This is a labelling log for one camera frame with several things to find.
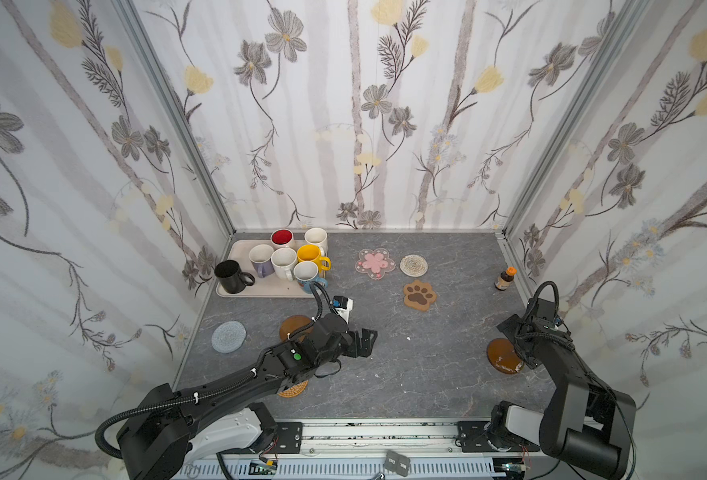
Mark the brown round wooden coaster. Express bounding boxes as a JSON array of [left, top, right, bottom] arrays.
[[280, 315, 315, 342]]

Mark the dark brown glossy round coaster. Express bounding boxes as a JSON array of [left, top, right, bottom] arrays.
[[487, 338, 525, 375]]

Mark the brown paw print coaster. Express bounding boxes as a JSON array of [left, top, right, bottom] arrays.
[[403, 280, 437, 312]]

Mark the pink cherry blossom coaster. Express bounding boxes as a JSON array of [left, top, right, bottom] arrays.
[[355, 248, 395, 280]]

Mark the white braided round coaster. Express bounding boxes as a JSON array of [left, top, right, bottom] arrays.
[[399, 254, 429, 278]]

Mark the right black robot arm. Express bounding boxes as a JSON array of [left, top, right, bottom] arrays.
[[485, 281, 637, 479]]

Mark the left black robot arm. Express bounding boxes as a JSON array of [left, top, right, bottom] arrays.
[[95, 282, 377, 479]]

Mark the woven rattan round coaster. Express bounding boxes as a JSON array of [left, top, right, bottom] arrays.
[[278, 381, 309, 398]]

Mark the grey blue round coaster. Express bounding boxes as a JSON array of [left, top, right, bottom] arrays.
[[211, 321, 247, 354]]

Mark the small brown bottle orange cap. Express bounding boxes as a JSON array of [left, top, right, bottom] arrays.
[[495, 267, 517, 291]]

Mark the blue mug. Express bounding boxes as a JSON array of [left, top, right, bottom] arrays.
[[294, 261, 328, 294]]

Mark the beige plastic tray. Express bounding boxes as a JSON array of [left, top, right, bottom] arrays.
[[216, 240, 313, 298]]

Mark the yellow mug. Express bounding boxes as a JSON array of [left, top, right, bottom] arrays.
[[298, 244, 332, 272]]

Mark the white mug centre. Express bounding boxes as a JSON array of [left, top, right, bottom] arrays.
[[271, 247, 298, 281]]

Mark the white mug back right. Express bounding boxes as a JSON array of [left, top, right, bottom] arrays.
[[304, 227, 329, 256]]

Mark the lavender mug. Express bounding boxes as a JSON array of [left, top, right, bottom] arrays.
[[249, 244, 275, 278]]

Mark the red interior white mug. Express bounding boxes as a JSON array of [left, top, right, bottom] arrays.
[[270, 229, 295, 250]]

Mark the black mug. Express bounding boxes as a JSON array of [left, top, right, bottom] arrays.
[[214, 260, 256, 295]]

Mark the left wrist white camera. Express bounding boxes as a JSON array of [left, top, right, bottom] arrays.
[[333, 295, 354, 323]]

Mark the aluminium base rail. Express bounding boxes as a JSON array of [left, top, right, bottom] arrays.
[[130, 418, 637, 480]]

